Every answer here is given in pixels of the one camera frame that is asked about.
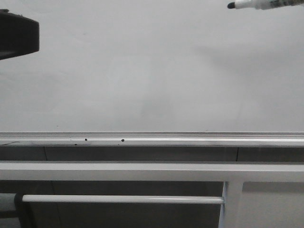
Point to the white metal table frame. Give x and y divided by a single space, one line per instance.
232 175

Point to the white whiteboard with aluminium frame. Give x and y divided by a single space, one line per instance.
155 72

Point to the white whiteboard marker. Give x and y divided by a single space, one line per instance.
263 4

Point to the white horizontal rod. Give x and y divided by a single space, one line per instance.
123 199

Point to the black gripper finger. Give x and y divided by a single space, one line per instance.
18 35

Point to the black rod bracket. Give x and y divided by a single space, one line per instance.
23 212

